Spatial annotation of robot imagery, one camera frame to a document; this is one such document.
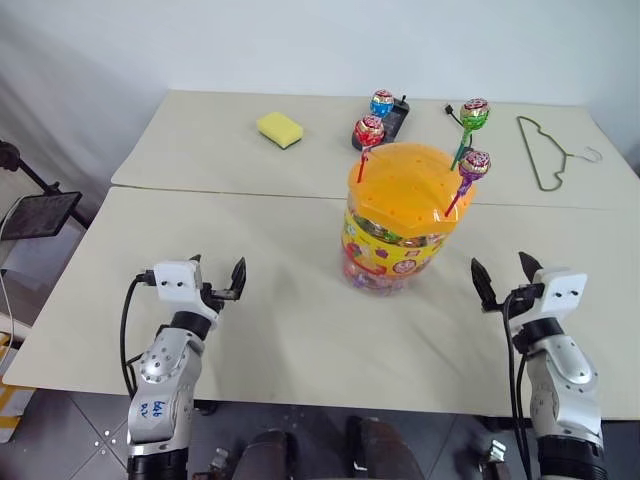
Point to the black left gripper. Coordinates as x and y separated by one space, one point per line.
214 293

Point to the black tablet on stand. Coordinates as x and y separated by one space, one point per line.
42 215

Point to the blue wrapped lollipop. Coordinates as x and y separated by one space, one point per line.
382 104

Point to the black flat electronic device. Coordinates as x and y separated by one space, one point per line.
395 120

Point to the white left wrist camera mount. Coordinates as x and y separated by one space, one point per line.
175 282

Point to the red wrapped lollipop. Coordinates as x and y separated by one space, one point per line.
369 131

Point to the clear plastic lollipop jar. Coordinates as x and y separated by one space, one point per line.
385 260

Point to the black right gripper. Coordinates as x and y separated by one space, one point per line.
522 295

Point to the yellow sponge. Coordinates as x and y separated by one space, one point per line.
280 129

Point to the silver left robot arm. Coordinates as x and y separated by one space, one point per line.
160 370

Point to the orange perforated jar lid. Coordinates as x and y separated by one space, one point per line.
405 185

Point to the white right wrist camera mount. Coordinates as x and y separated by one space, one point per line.
562 292

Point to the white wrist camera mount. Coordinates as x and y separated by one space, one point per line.
562 292
175 282

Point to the purple wrapped lollipop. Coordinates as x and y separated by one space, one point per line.
475 165

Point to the yellow and white board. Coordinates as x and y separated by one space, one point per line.
12 400

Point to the small metal bracket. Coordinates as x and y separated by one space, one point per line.
496 457
219 465

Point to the dark rounded shape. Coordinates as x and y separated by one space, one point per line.
267 457
385 450

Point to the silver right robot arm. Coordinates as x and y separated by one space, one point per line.
565 390

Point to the green wrapped lollipop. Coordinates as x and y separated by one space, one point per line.
474 114

